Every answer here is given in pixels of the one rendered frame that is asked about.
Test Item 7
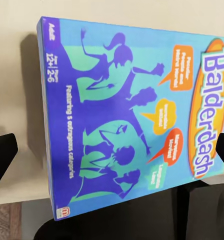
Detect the board game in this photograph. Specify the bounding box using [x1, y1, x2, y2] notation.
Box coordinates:
[36, 16, 224, 221]

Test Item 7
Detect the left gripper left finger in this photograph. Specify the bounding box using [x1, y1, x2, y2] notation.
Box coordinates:
[0, 133, 18, 180]

